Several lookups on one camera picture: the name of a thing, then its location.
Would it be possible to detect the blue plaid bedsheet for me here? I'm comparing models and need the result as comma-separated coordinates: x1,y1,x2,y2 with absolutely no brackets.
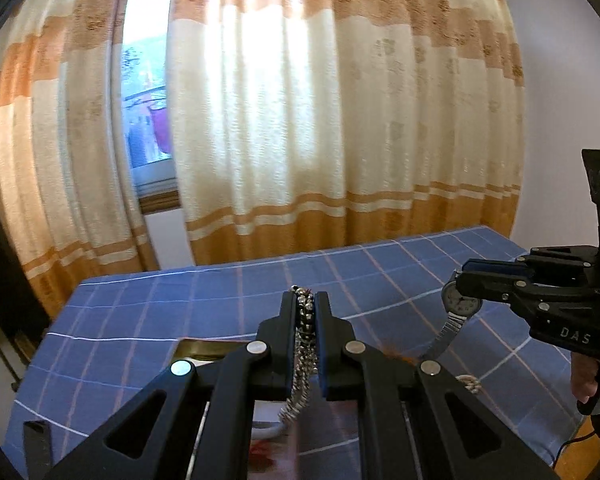
3,226,581,470

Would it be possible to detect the cream orange curtain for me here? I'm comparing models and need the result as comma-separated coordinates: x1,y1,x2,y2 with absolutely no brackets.
166,0,524,264
0,0,157,318

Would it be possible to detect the person's right hand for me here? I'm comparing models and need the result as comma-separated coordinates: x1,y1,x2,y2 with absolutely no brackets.
570,352,600,404

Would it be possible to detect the window with white frame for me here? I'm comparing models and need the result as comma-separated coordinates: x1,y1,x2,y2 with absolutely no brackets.
121,0,180,214

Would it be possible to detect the right cream orange curtain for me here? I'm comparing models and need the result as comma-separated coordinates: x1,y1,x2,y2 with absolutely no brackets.
166,0,524,264

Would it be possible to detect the pink metal tin box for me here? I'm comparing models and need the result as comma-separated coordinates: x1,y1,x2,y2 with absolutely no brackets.
172,333,299,479

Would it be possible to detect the left cream orange curtain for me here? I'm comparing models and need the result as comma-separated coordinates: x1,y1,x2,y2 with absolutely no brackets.
0,0,157,318

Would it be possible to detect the silver ball chain necklace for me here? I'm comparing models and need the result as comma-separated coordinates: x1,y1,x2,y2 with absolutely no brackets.
277,284,322,424

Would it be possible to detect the white pearl necklace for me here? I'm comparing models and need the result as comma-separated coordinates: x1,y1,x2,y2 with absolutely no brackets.
454,372,484,395

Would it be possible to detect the silver wristwatch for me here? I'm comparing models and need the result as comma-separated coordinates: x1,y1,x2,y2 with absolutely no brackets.
420,276,483,361

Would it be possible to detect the white jade bangle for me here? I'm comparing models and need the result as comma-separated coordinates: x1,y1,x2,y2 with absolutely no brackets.
251,420,288,441

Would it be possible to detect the brown wooden bead mala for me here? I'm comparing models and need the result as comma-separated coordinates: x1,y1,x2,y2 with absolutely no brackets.
381,346,422,366

